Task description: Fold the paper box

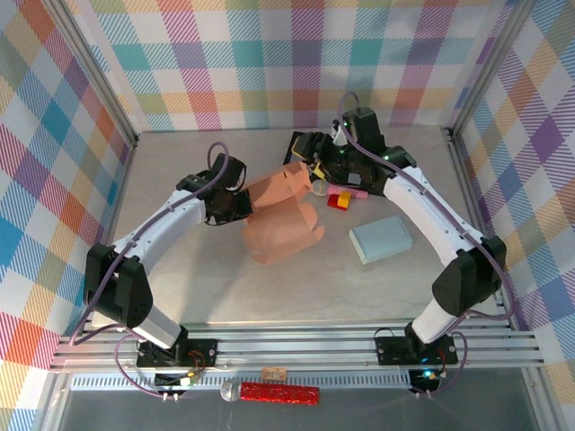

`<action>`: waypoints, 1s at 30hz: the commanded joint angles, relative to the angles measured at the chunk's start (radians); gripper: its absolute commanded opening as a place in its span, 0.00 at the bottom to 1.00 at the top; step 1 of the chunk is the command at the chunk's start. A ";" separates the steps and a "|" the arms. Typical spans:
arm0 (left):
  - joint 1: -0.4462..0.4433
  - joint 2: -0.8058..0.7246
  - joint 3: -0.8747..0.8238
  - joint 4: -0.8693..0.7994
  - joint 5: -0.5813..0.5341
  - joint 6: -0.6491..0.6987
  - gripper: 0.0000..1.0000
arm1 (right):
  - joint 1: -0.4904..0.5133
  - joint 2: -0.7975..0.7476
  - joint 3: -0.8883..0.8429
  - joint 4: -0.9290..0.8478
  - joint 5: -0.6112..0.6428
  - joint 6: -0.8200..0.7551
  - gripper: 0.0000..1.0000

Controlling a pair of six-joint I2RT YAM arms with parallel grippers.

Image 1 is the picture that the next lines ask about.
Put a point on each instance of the orange paper box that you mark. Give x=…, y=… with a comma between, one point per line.
x=278, y=224

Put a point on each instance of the light blue paper box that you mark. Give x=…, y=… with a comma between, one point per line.
x=382, y=240

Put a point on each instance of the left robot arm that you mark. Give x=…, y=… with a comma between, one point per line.
x=157, y=224

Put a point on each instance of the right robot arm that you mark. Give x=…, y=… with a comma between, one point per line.
x=422, y=211

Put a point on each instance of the small round clear cup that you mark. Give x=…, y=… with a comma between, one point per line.
x=320, y=188

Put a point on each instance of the black grey checkerboard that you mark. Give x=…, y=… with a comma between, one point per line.
x=289, y=159

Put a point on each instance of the pink block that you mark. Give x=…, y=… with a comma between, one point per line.
x=357, y=194

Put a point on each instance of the red toy block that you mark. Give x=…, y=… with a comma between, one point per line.
x=333, y=201

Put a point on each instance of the small wooden tag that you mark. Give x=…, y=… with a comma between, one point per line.
x=274, y=373

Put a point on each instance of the black controller board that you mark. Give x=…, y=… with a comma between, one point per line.
x=175, y=380
x=424, y=378

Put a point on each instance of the red glitter microphone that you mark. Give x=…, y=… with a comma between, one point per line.
x=278, y=393

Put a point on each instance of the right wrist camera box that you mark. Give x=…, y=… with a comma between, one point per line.
x=338, y=134

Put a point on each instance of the aluminium side rail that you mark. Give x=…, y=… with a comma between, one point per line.
x=123, y=179
x=467, y=179

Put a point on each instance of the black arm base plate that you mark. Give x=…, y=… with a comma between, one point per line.
x=391, y=352
x=202, y=352

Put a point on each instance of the aluminium corner post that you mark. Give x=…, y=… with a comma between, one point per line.
x=489, y=67
x=90, y=67

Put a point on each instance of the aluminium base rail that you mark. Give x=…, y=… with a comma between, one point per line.
x=292, y=350

